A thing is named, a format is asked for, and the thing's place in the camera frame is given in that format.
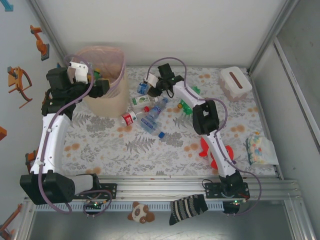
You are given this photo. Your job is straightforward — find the blue-label bottle white cap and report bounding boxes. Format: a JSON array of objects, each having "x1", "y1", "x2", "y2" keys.
[{"x1": 136, "y1": 81, "x2": 151, "y2": 96}]

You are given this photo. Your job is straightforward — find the green bottle yellow cap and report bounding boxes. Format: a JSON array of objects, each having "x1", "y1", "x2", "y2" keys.
[
  {"x1": 177, "y1": 85, "x2": 201, "y2": 111},
  {"x1": 91, "y1": 68, "x2": 104, "y2": 80},
  {"x1": 183, "y1": 103, "x2": 195, "y2": 116}
]

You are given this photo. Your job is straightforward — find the lime label clear bottle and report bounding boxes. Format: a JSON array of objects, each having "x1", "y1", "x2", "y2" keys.
[{"x1": 131, "y1": 94, "x2": 152, "y2": 107}]

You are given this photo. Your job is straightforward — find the pale blue bottle purple lettering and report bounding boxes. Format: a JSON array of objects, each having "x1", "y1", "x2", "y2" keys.
[{"x1": 143, "y1": 97, "x2": 170, "y2": 123}]

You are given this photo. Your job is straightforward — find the clear bottle red label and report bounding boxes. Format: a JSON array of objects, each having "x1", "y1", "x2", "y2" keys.
[{"x1": 121, "y1": 106, "x2": 150, "y2": 126}]

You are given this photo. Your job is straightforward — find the beige ribbed plastic bin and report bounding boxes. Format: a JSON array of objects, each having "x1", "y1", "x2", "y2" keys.
[{"x1": 74, "y1": 46, "x2": 130, "y2": 119}]

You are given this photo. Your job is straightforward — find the pink plastic bin liner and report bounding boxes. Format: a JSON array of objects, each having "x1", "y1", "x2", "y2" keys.
[{"x1": 74, "y1": 46, "x2": 127, "y2": 92}]

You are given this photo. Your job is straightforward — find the crushed blue-label bottle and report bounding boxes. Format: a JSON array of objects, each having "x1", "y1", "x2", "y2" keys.
[{"x1": 140, "y1": 116, "x2": 166, "y2": 139}]

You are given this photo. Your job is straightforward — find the white pink tissue box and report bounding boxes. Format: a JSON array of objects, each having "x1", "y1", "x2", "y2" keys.
[{"x1": 216, "y1": 66, "x2": 253, "y2": 102}]

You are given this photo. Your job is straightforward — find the floral tablecloth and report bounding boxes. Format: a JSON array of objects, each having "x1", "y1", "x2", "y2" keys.
[{"x1": 59, "y1": 66, "x2": 278, "y2": 177}]

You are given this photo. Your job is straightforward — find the red fish plush toy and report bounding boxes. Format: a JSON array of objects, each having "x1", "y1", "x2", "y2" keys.
[{"x1": 199, "y1": 136, "x2": 236, "y2": 176}]

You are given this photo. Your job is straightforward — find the small green-lit circuit board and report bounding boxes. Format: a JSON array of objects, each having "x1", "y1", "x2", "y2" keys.
[
  {"x1": 227, "y1": 198, "x2": 248, "y2": 208},
  {"x1": 84, "y1": 199, "x2": 105, "y2": 210}
]

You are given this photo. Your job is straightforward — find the colourful printed plastic packet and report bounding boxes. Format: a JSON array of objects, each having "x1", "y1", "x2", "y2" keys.
[{"x1": 245, "y1": 136, "x2": 279, "y2": 167}]

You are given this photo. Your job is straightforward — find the brown white panda plush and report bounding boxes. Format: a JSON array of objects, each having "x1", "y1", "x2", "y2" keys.
[{"x1": 127, "y1": 201, "x2": 156, "y2": 224}]

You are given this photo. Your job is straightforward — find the black beige striped sock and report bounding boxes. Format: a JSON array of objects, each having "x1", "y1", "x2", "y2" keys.
[{"x1": 168, "y1": 193, "x2": 209, "y2": 226}]

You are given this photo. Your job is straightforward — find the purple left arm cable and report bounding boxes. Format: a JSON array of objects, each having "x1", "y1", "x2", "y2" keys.
[{"x1": 36, "y1": 53, "x2": 113, "y2": 219}]

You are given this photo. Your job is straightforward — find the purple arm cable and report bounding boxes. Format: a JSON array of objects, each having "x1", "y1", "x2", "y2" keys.
[
  {"x1": 146, "y1": 57, "x2": 263, "y2": 218},
  {"x1": 36, "y1": 53, "x2": 113, "y2": 219}
]

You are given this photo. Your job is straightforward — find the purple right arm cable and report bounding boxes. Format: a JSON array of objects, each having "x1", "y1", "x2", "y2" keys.
[{"x1": 146, "y1": 57, "x2": 263, "y2": 218}]

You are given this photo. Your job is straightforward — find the orange claw wall sticker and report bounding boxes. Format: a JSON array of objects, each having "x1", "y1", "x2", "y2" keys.
[{"x1": 6, "y1": 66, "x2": 34, "y2": 109}]

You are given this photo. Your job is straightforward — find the small orange wall sticker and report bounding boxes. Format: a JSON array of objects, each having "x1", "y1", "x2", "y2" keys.
[
  {"x1": 0, "y1": 203, "x2": 23, "y2": 238},
  {"x1": 24, "y1": 149, "x2": 38, "y2": 173}
]

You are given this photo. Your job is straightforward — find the aluminium frame post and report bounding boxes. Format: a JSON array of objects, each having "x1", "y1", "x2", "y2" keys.
[
  {"x1": 247, "y1": 0, "x2": 301, "y2": 75},
  {"x1": 27, "y1": 0, "x2": 66, "y2": 62}
]

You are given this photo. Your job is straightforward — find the aluminium mounting rail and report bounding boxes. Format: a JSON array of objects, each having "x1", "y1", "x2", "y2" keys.
[{"x1": 23, "y1": 174, "x2": 298, "y2": 201}]

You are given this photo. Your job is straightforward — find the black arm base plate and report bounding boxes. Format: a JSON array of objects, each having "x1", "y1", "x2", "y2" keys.
[
  {"x1": 203, "y1": 181, "x2": 251, "y2": 200},
  {"x1": 98, "y1": 183, "x2": 118, "y2": 200}
]

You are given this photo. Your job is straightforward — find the white slotted cable duct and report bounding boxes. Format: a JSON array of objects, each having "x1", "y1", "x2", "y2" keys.
[{"x1": 33, "y1": 201, "x2": 227, "y2": 211}]

